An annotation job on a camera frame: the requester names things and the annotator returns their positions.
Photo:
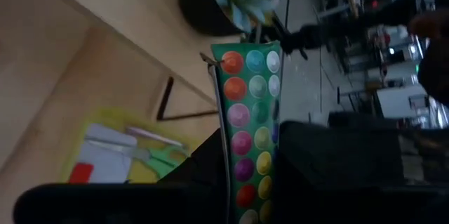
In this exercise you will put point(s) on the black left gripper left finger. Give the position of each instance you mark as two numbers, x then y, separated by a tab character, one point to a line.
122	203

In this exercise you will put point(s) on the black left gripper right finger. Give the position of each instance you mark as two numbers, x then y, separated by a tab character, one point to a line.
333	182

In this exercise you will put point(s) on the white glue bottle red cap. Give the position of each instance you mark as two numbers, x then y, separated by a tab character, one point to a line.
105	168

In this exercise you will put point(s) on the purple pen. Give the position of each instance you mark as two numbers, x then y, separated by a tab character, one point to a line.
154	136

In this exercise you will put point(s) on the green yellow crayon box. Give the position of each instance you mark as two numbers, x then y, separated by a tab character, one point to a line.
245	118

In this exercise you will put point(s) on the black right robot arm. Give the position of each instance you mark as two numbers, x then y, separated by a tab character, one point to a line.
389	15

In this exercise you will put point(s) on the yellow transparent pencil case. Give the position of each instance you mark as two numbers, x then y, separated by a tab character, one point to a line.
105	117

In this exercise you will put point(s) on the potted succulent plant black bowl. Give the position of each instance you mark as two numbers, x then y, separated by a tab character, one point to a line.
200	10

